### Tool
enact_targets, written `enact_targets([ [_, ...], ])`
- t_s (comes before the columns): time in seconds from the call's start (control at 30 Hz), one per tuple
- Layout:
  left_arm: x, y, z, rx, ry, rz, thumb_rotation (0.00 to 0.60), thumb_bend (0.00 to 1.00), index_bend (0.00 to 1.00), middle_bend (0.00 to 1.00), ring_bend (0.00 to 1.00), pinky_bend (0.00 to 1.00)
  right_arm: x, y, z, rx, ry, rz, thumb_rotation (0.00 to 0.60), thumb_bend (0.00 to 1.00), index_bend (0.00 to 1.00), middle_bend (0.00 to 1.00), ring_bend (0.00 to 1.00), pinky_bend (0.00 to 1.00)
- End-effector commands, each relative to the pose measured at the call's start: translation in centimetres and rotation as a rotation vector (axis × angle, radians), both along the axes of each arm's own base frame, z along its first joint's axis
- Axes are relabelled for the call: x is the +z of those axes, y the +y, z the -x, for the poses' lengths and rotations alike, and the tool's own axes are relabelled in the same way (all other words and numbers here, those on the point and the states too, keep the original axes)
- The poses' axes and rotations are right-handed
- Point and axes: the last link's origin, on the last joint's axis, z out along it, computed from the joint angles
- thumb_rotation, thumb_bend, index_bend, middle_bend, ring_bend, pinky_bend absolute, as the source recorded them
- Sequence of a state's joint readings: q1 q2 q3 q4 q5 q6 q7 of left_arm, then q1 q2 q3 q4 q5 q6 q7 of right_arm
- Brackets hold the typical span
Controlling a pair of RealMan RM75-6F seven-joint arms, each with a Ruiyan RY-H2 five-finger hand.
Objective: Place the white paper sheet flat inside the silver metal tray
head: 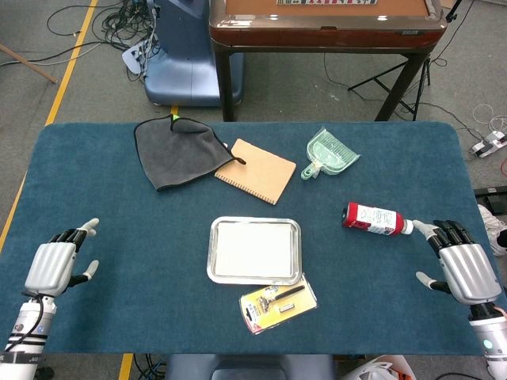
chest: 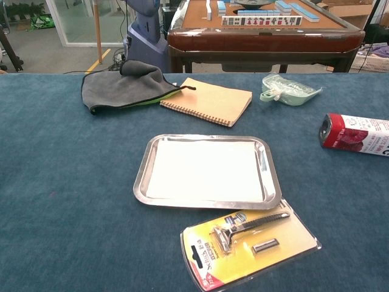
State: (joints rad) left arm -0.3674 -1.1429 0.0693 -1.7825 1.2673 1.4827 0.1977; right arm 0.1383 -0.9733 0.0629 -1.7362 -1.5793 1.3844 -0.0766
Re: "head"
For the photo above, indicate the brown mahjong table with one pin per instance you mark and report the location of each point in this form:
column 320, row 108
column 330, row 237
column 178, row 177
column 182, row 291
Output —
column 317, row 35

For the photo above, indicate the white paper sheet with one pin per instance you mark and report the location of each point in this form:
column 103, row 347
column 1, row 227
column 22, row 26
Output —
column 253, row 249

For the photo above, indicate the green plastic dustpan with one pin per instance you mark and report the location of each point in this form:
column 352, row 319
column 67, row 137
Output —
column 330, row 156

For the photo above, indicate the white power strip with plugs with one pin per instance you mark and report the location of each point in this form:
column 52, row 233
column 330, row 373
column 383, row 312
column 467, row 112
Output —
column 132, row 57

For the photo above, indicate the white shoe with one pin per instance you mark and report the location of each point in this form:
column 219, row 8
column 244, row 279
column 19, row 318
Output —
column 493, row 229

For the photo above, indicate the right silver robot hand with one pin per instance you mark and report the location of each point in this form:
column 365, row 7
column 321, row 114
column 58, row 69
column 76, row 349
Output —
column 469, row 273

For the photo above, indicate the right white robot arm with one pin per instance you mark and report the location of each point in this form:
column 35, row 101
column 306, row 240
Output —
column 489, row 340

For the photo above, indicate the white red power strip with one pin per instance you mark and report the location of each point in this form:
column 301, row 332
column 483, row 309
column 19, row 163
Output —
column 489, row 143

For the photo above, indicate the grey blue robot torso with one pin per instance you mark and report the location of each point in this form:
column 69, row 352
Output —
column 249, row 366

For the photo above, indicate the blue felt table cover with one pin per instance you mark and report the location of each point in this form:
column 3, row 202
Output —
column 99, row 178

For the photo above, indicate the silver metal tray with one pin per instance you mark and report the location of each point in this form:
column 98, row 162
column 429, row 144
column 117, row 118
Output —
column 211, row 261

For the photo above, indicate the black floor pedal box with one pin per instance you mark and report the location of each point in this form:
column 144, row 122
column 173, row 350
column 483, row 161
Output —
column 495, row 200

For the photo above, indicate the wooden stick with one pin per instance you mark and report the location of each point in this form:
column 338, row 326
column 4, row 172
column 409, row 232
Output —
column 31, row 67

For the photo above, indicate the red labelled drink bottle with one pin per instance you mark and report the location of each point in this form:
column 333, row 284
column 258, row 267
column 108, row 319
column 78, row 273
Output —
column 372, row 219

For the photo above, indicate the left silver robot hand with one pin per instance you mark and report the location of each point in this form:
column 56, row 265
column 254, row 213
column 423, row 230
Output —
column 49, row 269

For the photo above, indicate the blue grey machine base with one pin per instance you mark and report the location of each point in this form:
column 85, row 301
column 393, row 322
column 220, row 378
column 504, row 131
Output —
column 186, row 59

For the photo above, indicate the packaged razor yellow card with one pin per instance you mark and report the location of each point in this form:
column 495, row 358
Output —
column 277, row 306

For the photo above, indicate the tan spiral notebook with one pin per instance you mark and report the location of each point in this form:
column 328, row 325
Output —
column 261, row 174

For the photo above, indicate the grey microfibre cloth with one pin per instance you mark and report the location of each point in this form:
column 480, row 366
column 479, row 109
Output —
column 178, row 158

